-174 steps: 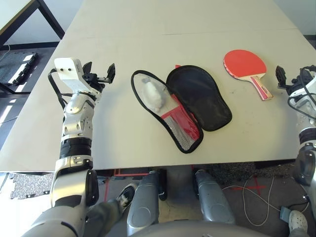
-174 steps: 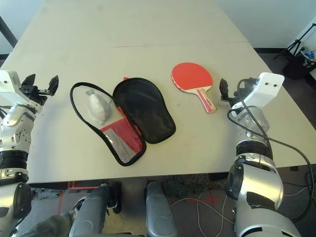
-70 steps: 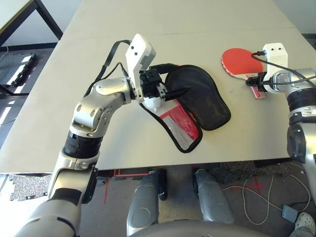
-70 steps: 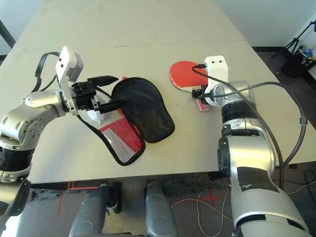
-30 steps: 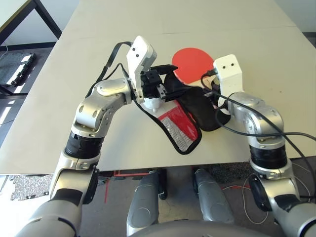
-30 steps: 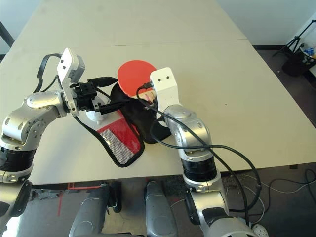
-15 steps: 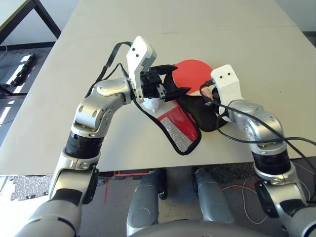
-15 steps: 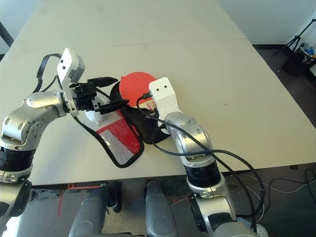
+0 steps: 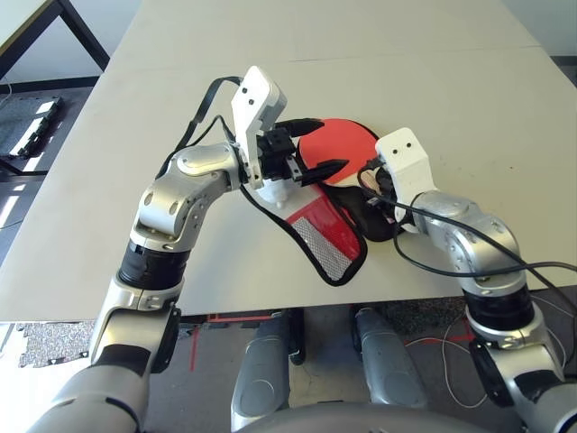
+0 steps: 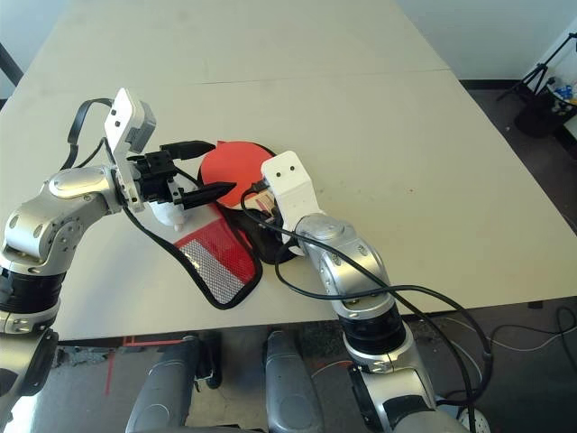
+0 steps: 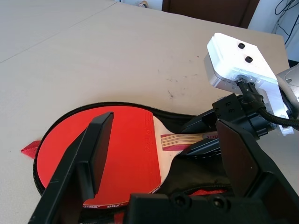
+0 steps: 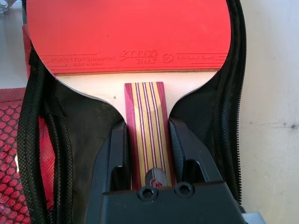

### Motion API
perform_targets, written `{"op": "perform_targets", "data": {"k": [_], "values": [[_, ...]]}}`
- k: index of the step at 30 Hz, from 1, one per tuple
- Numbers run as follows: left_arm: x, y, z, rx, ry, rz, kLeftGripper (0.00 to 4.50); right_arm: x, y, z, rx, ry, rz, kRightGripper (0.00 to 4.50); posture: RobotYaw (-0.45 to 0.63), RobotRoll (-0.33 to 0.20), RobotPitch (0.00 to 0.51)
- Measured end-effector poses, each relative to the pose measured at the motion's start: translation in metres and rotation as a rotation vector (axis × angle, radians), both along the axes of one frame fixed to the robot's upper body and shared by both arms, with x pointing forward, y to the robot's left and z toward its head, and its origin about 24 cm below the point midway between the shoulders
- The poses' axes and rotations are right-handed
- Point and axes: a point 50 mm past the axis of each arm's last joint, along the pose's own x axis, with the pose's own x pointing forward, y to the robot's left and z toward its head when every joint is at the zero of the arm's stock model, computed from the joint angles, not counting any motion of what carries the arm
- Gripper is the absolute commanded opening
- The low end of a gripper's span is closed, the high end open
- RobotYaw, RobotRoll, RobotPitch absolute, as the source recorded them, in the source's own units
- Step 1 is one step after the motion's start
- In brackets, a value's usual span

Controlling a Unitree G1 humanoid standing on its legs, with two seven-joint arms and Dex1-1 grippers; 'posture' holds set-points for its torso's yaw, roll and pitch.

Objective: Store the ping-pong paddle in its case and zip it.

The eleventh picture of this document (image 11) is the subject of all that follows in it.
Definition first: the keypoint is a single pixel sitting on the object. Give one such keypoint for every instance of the red and black paddle case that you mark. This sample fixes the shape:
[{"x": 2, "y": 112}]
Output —
[{"x": 187, "y": 177}]

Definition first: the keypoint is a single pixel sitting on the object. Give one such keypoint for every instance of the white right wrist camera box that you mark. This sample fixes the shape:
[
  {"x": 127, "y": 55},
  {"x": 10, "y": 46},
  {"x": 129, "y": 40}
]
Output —
[{"x": 233, "y": 56}]

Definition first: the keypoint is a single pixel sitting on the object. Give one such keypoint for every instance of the brown wooden panel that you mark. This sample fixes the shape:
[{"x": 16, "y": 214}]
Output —
[{"x": 210, "y": 11}]

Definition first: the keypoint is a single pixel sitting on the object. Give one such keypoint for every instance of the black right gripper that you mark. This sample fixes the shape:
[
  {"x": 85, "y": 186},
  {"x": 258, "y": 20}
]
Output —
[{"x": 233, "y": 109}]

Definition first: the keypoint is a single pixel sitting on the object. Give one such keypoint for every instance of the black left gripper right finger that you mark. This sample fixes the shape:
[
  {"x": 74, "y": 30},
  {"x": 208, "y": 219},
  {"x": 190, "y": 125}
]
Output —
[{"x": 245, "y": 168}]

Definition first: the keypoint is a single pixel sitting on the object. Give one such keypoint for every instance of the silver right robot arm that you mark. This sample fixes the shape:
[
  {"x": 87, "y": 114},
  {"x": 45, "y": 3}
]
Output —
[{"x": 292, "y": 79}]

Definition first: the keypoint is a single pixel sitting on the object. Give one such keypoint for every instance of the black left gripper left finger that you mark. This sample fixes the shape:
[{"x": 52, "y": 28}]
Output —
[{"x": 70, "y": 177}]

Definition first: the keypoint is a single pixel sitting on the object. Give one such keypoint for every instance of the red ping-pong paddle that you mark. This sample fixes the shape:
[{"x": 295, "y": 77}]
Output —
[{"x": 130, "y": 144}]

